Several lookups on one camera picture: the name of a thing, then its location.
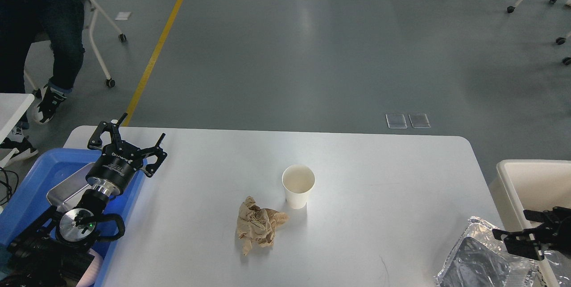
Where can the clear floor plate left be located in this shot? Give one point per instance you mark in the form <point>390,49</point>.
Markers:
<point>396,121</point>

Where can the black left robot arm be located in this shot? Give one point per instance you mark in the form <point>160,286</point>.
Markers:
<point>54,249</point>

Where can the stainless steel rectangular tin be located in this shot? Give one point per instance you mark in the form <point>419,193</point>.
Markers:
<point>67,195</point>

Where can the brown paper napkin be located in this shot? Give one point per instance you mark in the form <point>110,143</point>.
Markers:
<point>256,225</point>

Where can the white waste bin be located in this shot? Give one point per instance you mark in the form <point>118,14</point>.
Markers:
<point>534,185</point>

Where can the clear floor plate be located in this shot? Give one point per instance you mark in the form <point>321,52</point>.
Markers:
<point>419,120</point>
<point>396,121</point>

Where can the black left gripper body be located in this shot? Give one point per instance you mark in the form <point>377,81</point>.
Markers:
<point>114,172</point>

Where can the foil lined bin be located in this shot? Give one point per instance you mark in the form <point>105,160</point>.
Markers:
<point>479,260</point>

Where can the white paper cup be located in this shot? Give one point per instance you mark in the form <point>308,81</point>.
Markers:
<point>298,181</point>

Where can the white office chair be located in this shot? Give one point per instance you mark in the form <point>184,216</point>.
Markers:
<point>93,11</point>

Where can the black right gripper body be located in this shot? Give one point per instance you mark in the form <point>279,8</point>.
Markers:
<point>556,236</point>

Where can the white side table left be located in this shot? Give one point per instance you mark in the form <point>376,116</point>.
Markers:
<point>12,107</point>

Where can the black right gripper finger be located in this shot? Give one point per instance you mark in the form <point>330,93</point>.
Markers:
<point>525,243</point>
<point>554,216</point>

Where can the pink ceramic mug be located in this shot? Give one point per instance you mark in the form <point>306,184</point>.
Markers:
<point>89,277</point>

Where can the clear floor plate right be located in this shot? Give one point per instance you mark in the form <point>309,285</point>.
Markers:
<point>419,120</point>

